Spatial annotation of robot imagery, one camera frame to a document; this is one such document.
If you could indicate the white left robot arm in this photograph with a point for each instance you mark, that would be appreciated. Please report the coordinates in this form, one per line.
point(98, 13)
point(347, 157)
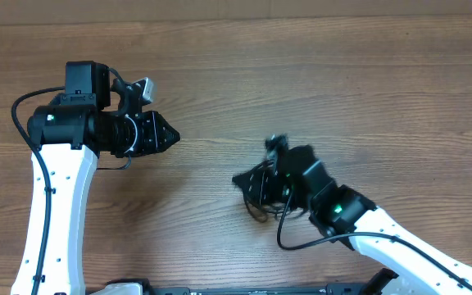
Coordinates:
point(94, 111)

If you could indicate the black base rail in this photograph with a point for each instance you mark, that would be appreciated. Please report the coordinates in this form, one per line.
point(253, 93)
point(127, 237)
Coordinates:
point(327, 289)

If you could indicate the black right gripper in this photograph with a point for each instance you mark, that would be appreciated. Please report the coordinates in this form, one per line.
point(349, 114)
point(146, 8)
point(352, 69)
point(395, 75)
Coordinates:
point(257, 185)

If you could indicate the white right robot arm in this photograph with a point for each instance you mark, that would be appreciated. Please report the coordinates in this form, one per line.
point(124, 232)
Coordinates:
point(294, 179)

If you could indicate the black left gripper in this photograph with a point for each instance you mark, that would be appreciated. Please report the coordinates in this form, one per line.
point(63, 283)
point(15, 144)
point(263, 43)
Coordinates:
point(152, 121)

